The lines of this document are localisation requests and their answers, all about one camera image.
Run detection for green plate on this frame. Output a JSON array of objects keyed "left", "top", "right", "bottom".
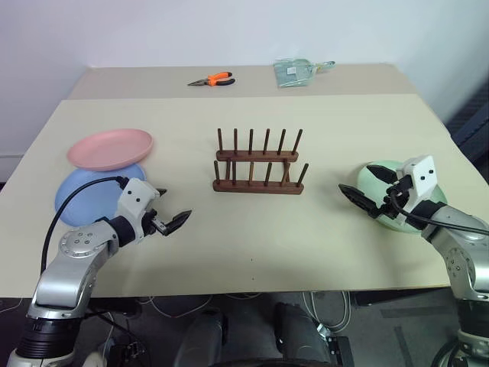
[{"left": 355, "top": 159, "right": 449, "bottom": 235}]

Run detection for pink plate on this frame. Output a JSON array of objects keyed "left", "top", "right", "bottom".
[{"left": 66, "top": 128, "right": 155, "bottom": 172}]

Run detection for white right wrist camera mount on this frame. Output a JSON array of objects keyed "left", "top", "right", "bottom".
[{"left": 376, "top": 154, "right": 437, "bottom": 225}]

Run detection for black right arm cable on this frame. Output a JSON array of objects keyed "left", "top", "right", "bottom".
[{"left": 389, "top": 183, "right": 489, "bottom": 234}]

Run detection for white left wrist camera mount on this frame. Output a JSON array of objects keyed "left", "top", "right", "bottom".
[{"left": 115, "top": 177, "right": 161, "bottom": 240}]

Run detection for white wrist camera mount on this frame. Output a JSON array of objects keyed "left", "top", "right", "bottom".
[
  {"left": 376, "top": 154, "right": 437, "bottom": 225},
  {"left": 115, "top": 177, "right": 161, "bottom": 240}
]

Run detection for green dustpan in plastic wrap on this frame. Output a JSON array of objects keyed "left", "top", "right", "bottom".
[{"left": 273, "top": 57, "right": 338, "bottom": 89}]

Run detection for black metal bracket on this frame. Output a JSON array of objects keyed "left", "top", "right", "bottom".
[{"left": 324, "top": 335, "right": 355, "bottom": 367}]

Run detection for wooden dish rack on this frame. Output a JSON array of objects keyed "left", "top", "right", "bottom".
[{"left": 212, "top": 128, "right": 310, "bottom": 196}]

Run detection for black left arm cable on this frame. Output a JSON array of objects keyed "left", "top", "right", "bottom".
[{"left": 40, "top": 176, "right": 129, "bottom": 274}]

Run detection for dark rounded shape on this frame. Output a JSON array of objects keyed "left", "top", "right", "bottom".
[
  {"left": 274, "top": 301, "right": 334, "bottom": 367},
  {"left": 173, "top": 307, "right": 231, "bottom": 367}
]

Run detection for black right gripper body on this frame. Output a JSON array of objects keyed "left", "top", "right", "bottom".
[{"left": 377, "top": 174, "right": 416, "bottom": 218}]

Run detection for white cable bundle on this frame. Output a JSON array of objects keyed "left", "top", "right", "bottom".
[{"left": 303, "top": 291, "right": 351, "bottom": 333}]

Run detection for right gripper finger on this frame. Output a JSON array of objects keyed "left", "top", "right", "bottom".
[
  {"left": 338, "top": 183, "right": 382, "bottom": 219},
  {"left": 366, "top": 164, "right": 399, "bottom": 185}
]

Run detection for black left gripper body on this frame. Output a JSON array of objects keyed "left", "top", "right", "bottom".
[{"left": 144, "top": 208, "right": 170, "bottom": 237}]

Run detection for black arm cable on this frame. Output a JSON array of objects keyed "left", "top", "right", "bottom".
[
  {"left": 389, "top": 183, "right": 489, "bottom": 234},
  {"left": 40, "top": 176, "right": 129, "bottom": 274}
]

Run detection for blue plate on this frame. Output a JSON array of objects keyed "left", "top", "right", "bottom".
[{"left": 53, "top": 163, "right": 148, "bottom": 228}]

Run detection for orange black pliers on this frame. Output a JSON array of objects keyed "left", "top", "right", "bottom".
[{"left": 186, "top": 70, "right": 236, "bottom": 88}]

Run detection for thin red white wires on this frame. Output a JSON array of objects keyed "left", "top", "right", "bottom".
[{"left": 139, "top": 293, "right": 264, "bottom": 319}]

